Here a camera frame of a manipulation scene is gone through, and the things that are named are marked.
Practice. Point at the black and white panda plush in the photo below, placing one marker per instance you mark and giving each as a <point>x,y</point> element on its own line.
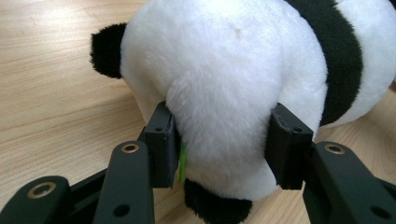
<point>233,77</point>

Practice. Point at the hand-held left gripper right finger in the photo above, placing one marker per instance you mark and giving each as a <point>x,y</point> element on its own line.
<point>288,149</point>

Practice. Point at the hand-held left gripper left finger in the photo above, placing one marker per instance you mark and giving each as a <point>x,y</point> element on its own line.
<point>162,146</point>

